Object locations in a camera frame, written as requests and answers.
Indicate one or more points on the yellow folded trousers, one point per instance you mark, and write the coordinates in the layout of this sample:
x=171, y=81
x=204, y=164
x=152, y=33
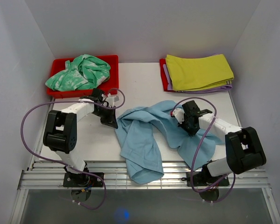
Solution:
x=198, y=72

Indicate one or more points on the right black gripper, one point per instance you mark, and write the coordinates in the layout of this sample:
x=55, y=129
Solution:
x=192, y=133

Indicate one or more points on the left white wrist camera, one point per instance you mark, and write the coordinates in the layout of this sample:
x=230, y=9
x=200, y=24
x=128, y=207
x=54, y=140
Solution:
x=110, y=100

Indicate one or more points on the aluminium rail frame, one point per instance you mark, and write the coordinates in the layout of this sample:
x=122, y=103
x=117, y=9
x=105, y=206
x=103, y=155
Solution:
x=95, y=139

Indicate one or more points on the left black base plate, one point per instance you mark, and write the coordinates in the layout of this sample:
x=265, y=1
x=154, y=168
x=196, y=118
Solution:
x=82, y=180

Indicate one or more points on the red folded trousers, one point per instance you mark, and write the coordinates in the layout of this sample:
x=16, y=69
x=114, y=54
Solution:
x=164, y=76

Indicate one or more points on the lilac folded trousers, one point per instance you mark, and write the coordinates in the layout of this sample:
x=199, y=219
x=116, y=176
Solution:
x=168, y=79

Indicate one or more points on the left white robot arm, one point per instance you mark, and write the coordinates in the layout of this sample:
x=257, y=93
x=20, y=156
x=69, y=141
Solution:
x=60, y=134

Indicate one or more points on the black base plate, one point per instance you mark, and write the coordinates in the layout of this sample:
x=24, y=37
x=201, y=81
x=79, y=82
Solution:
x=200, y=181
x=82, y=180

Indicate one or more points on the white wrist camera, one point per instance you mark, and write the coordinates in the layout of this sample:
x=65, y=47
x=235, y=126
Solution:
x=110, y=100
x=178, y=114

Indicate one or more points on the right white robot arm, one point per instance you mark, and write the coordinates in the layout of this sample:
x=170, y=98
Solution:
x=242, y=145

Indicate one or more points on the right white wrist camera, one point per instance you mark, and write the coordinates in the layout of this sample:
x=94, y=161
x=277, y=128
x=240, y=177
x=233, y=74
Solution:
x=178, y=114

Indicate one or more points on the green white patterned trousers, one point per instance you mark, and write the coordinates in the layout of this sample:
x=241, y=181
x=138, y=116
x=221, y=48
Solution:
x=85, y=72

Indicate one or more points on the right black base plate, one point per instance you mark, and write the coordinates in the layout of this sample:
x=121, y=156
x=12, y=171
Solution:
x=200, y=181

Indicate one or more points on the light blue trousers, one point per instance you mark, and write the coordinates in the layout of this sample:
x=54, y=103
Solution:
x=140, y=149

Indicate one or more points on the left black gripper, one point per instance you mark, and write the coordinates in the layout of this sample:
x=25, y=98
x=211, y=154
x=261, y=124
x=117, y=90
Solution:
x=110, y=120

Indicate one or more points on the red plastic bin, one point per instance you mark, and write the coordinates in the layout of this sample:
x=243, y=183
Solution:
x=113, y=82

